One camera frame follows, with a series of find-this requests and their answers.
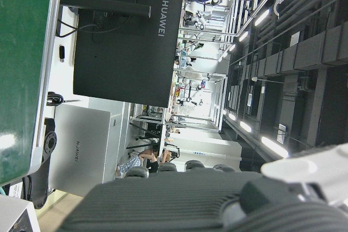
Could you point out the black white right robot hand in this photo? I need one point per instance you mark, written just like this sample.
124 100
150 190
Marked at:
163 202

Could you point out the seated person plaid shirt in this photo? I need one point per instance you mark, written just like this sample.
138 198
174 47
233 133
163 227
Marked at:
130 162

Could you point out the silver Huawei laptop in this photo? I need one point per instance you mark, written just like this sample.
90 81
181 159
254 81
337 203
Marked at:
81 147

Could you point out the ceiling light panel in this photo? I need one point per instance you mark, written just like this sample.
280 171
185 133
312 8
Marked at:
246 126
274 146
262 17

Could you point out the white conveyor control box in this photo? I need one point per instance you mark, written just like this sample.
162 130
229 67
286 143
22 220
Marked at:
13 213

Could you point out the black Huawei monitor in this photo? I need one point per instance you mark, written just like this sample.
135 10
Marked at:
122 52

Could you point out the black USB dongle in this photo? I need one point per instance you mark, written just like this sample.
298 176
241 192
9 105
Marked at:
62 52

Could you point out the green conveyor belt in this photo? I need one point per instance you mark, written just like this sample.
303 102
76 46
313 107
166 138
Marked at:
19 52

